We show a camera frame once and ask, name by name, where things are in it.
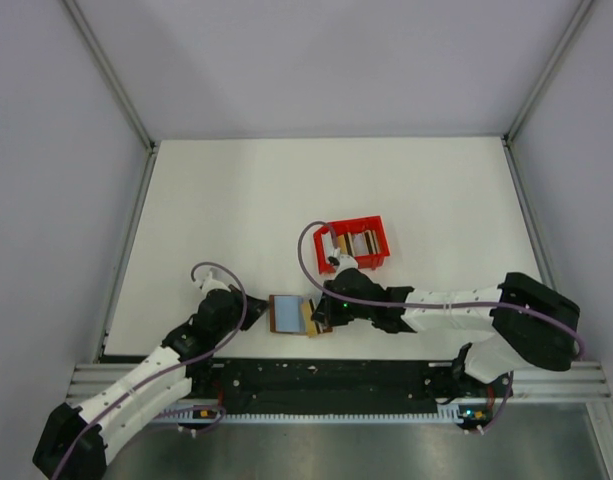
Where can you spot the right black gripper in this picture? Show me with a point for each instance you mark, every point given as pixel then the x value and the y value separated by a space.
pixel 327 314

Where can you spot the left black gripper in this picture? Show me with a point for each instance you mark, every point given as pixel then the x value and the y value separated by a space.
pixel 257 307

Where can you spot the gold card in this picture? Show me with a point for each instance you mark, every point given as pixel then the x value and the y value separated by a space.
pixel 311 327

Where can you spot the brown leather card holder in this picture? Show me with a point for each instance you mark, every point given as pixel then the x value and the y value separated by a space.
pixel 285 316

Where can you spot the red plastic card bin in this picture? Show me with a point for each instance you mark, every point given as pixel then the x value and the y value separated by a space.
pixel 323 243

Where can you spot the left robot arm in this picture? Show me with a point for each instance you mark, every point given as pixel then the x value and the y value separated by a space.
pixel 81 441

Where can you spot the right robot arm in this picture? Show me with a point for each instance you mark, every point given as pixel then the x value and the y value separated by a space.
pixel 516 324

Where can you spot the stack of cards in bin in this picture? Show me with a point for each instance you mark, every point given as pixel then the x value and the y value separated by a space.
pixel 359 244

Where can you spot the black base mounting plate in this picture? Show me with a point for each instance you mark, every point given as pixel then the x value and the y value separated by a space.
pixel 320 386

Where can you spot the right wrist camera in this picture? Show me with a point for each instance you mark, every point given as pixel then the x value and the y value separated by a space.
pixel 342 262

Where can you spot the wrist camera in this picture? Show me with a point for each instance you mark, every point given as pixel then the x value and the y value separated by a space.
pixel 342 262
pixel 209 283

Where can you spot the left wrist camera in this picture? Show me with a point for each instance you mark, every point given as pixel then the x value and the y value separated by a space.
pixel 209 283

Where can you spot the white slotted cable duct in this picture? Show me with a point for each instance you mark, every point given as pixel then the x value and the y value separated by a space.
pixel 443 414

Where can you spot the aluminium frame right post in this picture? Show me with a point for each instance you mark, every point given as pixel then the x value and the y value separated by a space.
pixel 574 27

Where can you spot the aluminium frame post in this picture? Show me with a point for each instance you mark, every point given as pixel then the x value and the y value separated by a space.
pixel 107 72
pixel 574 27

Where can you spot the aluminium frame front rail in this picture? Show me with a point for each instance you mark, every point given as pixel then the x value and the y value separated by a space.
pixel 584 382

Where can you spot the aluminium frame left post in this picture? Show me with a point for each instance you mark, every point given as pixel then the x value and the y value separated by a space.
pixel 107 72

